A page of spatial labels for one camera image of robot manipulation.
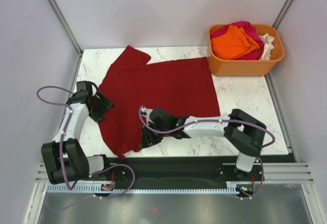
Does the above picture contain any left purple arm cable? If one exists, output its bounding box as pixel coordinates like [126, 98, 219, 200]
[37, 86, 77, 191]

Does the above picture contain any left aluminium frame post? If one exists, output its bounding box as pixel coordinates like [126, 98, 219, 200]
[46, 0, 83, 57]

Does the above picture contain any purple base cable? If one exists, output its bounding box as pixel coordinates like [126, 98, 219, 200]
[45, 164, 136, 212]
[229, 157, 265, 201]

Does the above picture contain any white slotted cable duct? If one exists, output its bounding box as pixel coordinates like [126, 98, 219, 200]
[46, 182, 253, 194]

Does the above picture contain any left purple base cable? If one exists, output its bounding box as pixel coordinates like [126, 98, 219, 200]
[45, 164, 136, 212]

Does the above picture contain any white t shirt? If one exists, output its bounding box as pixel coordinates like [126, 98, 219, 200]
[259, 34, 274, 60]

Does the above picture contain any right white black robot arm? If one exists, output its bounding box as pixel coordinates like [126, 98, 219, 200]
[138, 106, 267, 180]

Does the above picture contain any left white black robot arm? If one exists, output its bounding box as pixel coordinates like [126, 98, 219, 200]
[41, 81, 114, 190]

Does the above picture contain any aluminium frame post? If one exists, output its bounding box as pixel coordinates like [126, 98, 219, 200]
[46, 0, 83, 57]
[272, 0, 295, 29]

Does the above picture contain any right aluminium frame post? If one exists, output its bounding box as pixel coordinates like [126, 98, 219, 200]
[272, 0, 295, 29]

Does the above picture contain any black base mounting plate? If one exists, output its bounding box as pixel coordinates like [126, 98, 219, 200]
[86, 154, 265, 190]

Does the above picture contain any dark red t shirt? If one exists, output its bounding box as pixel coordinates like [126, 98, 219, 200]
[99, 46, 220, 158]

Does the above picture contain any orange plastic basket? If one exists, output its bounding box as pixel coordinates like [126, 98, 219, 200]
[207, 24, 285, 77]

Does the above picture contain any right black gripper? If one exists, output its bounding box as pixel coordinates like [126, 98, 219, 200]
[140, 121, 170, 149]

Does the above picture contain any orange t shirt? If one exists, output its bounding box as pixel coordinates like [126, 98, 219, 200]
[211, 24, 260, 60]

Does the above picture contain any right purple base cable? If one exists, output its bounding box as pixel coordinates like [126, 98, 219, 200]
[229, 157, 265, 201]

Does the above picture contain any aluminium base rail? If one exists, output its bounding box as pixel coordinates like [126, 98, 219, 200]
[36, 46, 323, 223]

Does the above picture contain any magenta pink t shirt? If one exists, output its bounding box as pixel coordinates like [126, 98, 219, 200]
[210, 20, 265, 60]

